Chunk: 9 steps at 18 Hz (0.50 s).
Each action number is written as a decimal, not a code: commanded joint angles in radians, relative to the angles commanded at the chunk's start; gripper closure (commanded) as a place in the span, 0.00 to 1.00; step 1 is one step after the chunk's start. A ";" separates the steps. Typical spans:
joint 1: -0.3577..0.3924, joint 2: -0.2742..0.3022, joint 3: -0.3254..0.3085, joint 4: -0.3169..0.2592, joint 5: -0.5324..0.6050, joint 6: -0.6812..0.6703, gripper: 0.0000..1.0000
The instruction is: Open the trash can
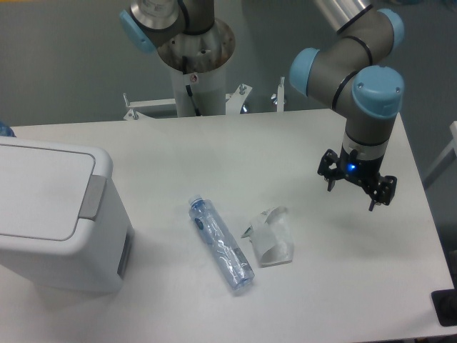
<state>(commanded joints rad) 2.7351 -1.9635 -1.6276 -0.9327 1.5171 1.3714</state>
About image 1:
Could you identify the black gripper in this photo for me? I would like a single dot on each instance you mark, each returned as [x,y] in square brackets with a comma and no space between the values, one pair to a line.
[360,165]

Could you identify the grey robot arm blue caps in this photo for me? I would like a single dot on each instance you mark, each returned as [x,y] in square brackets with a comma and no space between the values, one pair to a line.
[347,78]

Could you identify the white trash can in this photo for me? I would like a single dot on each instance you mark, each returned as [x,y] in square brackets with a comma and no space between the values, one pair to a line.
[93,259]

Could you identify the white trash can lid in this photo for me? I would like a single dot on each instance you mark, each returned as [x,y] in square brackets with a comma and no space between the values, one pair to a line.
[43,187]

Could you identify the blue object behind trash can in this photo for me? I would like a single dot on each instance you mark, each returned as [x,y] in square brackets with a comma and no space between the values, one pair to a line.
[6,130]

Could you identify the white furniture leg right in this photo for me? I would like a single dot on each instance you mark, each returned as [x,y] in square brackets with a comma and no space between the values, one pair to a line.
[442,161]

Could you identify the crumpled white paper bag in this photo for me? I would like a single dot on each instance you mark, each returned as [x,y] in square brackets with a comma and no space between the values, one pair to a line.
[270,236]

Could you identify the black object at table edge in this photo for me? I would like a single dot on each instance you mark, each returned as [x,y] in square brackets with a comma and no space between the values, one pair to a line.
[444,302]

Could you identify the clear plastic water bottle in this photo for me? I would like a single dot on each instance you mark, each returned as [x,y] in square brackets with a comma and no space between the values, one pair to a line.
[229,257]

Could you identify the white pedestal base frame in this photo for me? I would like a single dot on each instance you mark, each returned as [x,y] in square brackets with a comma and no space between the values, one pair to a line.
[192,99]

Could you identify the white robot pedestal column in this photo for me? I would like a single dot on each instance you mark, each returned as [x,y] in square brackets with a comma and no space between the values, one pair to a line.
[207,54]

